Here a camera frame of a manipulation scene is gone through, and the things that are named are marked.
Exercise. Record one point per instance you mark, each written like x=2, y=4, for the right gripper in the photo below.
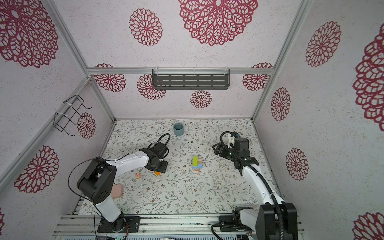
x=219, y=149

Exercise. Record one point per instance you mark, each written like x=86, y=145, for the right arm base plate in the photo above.
x=229, y=223

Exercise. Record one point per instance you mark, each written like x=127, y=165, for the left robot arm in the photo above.
x=97, y=181

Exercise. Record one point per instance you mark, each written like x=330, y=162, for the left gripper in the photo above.
x=163, y=168

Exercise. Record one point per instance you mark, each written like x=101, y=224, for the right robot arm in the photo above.
x=275, y=219

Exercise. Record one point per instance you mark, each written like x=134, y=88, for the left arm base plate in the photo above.
x=120, y=225

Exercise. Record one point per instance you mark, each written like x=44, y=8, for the teal cup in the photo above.
x=178, y=129

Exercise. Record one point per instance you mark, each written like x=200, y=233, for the green rectangular block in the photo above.
x=195, y=161

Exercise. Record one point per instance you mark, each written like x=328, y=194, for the black wire rack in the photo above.
x=64, y=117

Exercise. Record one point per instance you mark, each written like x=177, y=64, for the pink flat block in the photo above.
x=117, y=191

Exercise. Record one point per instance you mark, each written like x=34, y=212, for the grey wall shelf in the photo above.
x=191, y=80

